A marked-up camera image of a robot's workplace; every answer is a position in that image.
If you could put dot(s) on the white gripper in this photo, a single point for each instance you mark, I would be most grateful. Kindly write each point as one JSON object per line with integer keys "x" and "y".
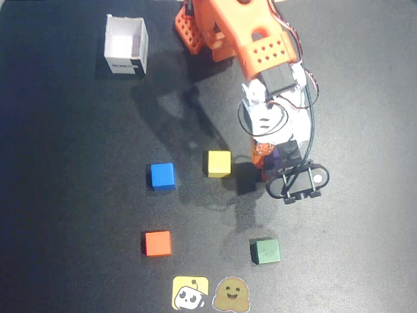
{"x": 262, "y": 156}

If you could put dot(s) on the purple wooden cube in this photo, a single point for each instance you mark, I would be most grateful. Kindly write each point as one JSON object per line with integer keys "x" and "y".
{"x": 273, "y": 159}

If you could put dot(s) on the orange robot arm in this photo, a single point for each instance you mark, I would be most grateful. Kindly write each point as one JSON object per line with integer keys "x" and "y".
{"x": 244, "y": 36}

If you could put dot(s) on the yellow wooden cube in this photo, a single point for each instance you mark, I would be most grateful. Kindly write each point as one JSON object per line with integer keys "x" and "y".
{"x": 219, "y": 163}

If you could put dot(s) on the green wooden cube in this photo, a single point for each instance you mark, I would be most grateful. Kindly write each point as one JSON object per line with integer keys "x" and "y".
{"x": 266, "y": 251}

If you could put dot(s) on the blue wooden cube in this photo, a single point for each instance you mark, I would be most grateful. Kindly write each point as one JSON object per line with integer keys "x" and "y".
{"x": 163, "y": 176}

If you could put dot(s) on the orange wooden cube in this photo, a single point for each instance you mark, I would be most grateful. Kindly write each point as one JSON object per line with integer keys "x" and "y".
{"x": 158, "y": 244}

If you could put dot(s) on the smiling emoji sticker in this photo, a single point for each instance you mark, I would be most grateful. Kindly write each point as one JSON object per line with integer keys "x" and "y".
{"x": 232, "y": 295}

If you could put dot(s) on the yellow robot sticker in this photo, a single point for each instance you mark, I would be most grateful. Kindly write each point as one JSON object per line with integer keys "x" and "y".
{"x": 190, "y": 293}

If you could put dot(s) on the white open cardboard box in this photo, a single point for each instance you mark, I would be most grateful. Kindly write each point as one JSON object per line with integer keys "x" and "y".
{"x": 125, "y": 49}

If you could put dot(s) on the black felt mat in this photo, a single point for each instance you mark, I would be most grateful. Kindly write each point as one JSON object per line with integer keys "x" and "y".
{"x": 65, "y": 163}

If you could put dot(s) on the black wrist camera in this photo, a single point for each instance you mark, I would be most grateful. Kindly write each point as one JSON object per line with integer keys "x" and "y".
{"x": 296, "y": 182}

